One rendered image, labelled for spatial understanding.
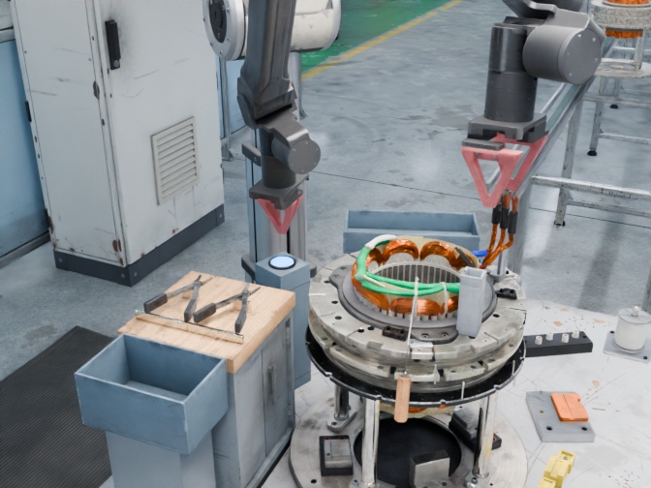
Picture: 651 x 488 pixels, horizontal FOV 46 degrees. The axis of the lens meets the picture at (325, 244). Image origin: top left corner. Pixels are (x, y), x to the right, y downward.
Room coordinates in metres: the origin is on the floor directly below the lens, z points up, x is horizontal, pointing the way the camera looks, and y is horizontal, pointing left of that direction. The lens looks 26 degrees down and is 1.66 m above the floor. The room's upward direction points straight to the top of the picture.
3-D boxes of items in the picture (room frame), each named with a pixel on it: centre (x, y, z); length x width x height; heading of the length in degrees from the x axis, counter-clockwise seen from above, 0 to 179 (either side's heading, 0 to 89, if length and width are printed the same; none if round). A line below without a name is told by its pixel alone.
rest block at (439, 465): (0.88, -0.16, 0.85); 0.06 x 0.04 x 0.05; 107
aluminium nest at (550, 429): (1.09, -0.41, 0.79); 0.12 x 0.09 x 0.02; 0
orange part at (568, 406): (1.10, -0.43, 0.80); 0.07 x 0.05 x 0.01; 0
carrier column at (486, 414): (0.92, -0.24, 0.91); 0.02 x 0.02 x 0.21
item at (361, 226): (1.31, -0.16, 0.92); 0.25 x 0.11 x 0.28; 86
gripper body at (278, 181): (1.20, 0.08, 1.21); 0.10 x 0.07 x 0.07; 155
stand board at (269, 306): (0.99, 0.17, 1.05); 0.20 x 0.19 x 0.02; 157
